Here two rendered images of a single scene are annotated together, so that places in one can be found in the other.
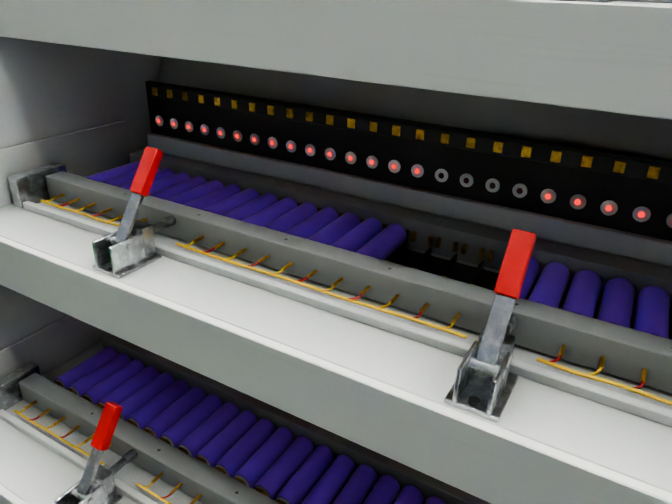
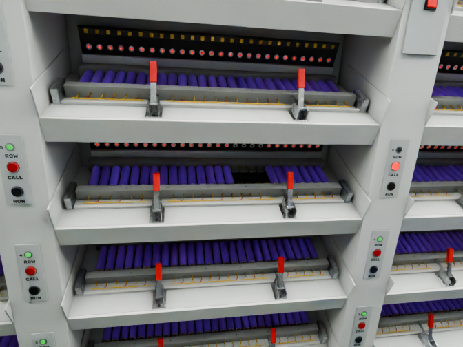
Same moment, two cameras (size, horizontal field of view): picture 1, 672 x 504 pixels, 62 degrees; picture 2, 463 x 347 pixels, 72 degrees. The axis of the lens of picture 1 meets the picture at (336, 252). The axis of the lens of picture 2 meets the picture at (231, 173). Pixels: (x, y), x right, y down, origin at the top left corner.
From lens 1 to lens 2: 0.43 m
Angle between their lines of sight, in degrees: 37
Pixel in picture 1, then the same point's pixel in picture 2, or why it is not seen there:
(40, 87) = (57, 152)
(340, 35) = (239, 133)
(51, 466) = (129, 297)
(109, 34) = (133, 137)
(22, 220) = (84, 215)
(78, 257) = (136, 221)
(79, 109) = (65, 153)
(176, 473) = (181, 273)
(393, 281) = (249, 190)
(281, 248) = (209, 190)
